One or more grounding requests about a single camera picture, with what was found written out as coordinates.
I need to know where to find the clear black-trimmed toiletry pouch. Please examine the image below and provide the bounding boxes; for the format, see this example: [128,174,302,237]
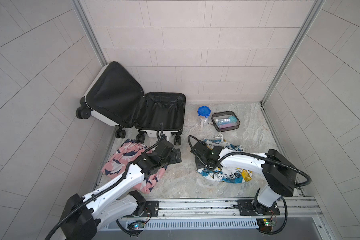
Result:
[212,111,241,132]

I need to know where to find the black and white open suitcase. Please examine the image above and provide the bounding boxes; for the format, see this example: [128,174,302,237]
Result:
[76,62,186,145]

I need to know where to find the right green circuit board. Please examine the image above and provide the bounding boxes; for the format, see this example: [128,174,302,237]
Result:
[256,218,277,233]

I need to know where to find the clear bottle with blue lid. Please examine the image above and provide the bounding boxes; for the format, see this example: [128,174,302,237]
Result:
[197,106,211,127]

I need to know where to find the aluminium mounting rail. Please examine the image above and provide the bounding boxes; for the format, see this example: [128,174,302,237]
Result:
[71,197,325,232]

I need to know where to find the left black corrugated cable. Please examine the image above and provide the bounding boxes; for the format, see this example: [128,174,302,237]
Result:
[44,122,165,240]

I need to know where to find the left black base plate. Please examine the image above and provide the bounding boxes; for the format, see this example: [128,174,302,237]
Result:
[123,201,160,218]

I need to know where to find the green circuit board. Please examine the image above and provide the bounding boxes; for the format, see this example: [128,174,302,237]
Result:
[256,218,277,233]
[128,221,146,231]

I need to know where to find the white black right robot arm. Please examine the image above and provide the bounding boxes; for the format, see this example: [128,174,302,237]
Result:
[190,141,297,216]

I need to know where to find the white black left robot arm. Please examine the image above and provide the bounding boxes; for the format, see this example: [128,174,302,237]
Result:
[46,140,182,240]

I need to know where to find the left green circuit board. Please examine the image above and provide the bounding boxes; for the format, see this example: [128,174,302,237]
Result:
[128,221,146,231]

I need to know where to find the pink shark print garment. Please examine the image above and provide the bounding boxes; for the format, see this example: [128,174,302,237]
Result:
[101,139,168,194]

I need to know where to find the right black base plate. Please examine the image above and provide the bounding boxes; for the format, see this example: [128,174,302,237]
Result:
[237,200,280,216]

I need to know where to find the black corrugated cable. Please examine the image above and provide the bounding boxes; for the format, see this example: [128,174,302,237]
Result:
[187,134,313,235]
[44,122,165,240]

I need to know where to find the yellow blue print garment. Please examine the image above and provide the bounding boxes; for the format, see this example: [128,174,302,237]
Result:
[196,134,253,184]

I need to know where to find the right black corrugated cable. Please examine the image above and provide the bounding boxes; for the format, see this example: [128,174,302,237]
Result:
[187,134,313,235]

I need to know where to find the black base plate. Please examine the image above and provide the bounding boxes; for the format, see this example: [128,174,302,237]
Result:
[237,200,280,216]
[123,201,160,218]

